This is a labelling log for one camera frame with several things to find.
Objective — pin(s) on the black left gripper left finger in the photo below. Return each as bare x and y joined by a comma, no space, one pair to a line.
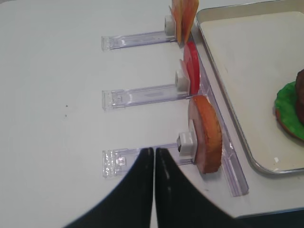
129,205

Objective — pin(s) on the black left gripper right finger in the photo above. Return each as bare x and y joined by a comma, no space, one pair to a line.
179,204

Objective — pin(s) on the green lettuce leaf on bun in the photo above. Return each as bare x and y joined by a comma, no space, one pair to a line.
285,102

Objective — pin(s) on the red tomato slice in rack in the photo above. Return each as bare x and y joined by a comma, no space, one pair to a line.
190,64

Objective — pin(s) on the brown meat patty front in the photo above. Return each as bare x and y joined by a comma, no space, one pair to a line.
299,88

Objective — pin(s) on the orange cheese slice front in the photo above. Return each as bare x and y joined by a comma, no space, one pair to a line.
189,10

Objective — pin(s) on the orange cheese slice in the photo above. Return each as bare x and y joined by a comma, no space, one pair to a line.
177,13
189,10

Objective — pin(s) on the orange cheese slice rear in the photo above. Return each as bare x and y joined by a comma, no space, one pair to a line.
177,13

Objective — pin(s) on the white pusher block near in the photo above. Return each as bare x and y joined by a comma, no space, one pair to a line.
187,145

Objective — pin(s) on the white pusher block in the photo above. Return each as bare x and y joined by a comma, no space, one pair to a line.
187,145
169,25
182,81

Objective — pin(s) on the clear acrylic left rack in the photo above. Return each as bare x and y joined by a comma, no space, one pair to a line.
117,162

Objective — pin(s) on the bun slice in left rack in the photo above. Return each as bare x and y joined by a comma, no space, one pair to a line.
208,132

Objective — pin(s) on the white pusher block middle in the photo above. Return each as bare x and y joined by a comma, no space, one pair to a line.
182,81

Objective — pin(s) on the bottom bun slice on tray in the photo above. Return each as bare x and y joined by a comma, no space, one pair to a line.
278,118

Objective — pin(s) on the silver metal tray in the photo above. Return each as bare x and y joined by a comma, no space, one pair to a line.
255,50

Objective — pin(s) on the white pusher block far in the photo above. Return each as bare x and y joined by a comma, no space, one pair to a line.
169,25

